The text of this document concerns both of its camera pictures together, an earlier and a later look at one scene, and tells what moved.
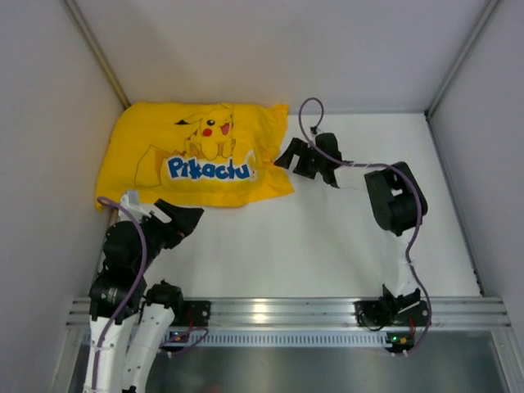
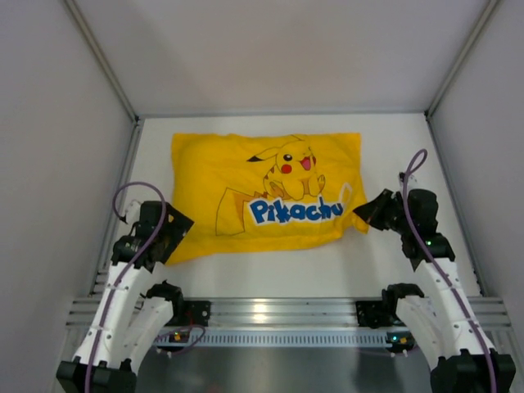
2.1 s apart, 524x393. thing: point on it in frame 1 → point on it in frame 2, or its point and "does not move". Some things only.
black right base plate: (372, 313) does not move
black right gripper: (309, 158) → (379, 209)
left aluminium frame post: (99, 51) does not move
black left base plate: (195, 313) does not move
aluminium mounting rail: (326, 313) does not move
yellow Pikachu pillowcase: (195, 154) → (262, 190)
